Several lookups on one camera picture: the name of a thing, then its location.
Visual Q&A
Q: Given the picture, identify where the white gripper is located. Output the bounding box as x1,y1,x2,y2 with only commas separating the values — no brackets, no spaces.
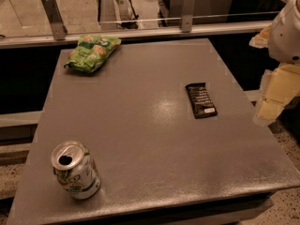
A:
249,0,300,127

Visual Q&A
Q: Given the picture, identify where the green white 7up can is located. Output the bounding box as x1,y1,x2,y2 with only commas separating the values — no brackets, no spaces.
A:
51,141,101,200

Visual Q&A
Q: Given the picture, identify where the green rice chip bag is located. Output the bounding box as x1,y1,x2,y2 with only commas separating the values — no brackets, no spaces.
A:
65,35,121,73

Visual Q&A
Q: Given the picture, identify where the black snack bar wrapper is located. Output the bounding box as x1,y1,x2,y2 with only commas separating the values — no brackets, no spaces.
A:
186,82,218,119

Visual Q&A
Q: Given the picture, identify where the right metal rail bracket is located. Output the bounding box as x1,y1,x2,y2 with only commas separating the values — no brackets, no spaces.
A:
181,0,195,33

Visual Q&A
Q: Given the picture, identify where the metal rail bracket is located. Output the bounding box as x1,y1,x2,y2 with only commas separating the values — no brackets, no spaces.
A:
181,0,195,33
41,0,68,40

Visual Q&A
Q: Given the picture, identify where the left metal rail bracket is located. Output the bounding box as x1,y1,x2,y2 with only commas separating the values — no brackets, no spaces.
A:
41,0,68,40

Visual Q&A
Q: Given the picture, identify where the horizontal metal rail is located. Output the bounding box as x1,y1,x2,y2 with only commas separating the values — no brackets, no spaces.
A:
0,21,272,49

